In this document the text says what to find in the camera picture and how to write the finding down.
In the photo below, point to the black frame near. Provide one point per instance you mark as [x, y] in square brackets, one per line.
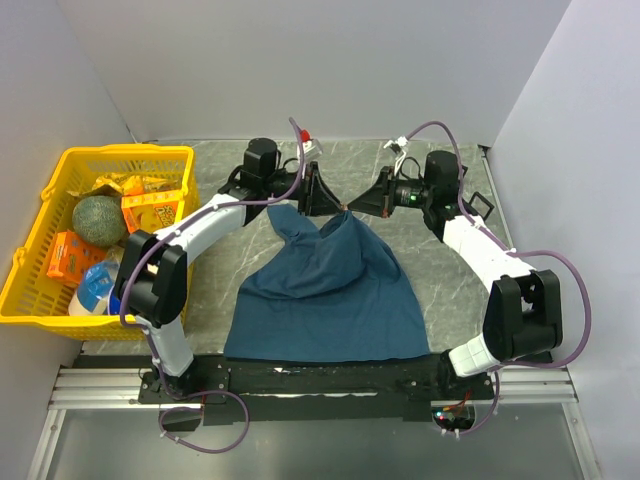
[480, 205]

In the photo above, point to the orange snack box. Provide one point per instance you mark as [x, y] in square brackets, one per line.
[71, 257]

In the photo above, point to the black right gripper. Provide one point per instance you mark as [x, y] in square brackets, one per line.
[381, 201]

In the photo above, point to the aluminium frame rail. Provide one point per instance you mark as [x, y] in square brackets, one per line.
[110, 383]

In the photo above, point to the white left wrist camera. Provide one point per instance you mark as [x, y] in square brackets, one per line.
[312, 149]

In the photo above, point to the orange cracker box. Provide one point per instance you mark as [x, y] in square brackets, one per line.
[150, 212]

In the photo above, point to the green melon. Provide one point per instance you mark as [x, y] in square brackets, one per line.
[99, 221]

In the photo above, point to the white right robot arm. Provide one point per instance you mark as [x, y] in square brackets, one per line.
[523, 316]

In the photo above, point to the yellow plastic basket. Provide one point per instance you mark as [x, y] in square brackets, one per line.
[31, 298]

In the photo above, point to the yellow snack bag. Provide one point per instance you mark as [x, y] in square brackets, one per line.
[118, 185]

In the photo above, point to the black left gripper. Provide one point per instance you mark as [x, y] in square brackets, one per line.
[315, 198]

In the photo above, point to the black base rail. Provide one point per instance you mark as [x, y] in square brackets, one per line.
[231, 390]

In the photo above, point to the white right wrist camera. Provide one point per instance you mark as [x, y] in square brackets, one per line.
[398, 148]

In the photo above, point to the white blue bottle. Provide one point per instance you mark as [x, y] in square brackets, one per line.
[95, 294]

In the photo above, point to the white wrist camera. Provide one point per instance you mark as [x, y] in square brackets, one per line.
[312, 149]
[398, 148]

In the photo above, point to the blue t-shirt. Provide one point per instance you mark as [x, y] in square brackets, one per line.
[332, 294]

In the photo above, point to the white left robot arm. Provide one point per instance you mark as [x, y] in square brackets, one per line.
[151, 283]

